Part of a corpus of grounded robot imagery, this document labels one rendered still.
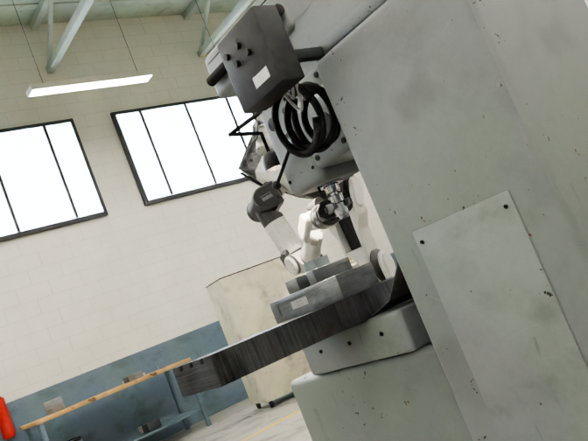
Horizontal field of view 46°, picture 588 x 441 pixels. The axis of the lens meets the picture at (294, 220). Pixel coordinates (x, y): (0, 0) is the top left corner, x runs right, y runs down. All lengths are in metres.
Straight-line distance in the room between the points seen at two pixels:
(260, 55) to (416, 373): 0.94
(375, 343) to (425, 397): 0.20
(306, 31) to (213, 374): 0.99
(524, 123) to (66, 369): 8.50
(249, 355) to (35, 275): 8.03
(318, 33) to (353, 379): 1.02
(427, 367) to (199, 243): 8.86
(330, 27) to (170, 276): 8.52
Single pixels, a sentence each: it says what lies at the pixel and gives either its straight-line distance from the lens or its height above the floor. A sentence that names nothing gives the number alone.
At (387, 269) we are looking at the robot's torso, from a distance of 2.89.
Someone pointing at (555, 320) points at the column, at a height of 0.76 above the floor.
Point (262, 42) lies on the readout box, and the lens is 1.80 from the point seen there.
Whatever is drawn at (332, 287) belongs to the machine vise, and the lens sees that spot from 1.97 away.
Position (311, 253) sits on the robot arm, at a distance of 2.53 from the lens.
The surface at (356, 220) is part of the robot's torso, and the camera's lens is 2.90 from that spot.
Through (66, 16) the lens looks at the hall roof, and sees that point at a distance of 11.29.
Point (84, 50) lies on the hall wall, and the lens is 11.28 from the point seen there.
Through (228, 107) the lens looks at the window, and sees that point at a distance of 11.76.
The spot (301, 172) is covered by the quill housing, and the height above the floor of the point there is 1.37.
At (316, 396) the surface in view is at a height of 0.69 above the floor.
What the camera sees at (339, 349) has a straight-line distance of 2.16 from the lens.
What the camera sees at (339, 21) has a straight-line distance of 1.96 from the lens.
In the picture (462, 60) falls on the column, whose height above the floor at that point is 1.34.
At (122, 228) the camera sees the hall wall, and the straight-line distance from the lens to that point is 10.24.
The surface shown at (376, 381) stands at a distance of 2.10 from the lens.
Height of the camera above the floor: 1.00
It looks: 6 degrees up
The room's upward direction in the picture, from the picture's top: 22 degrees counter-clockwise
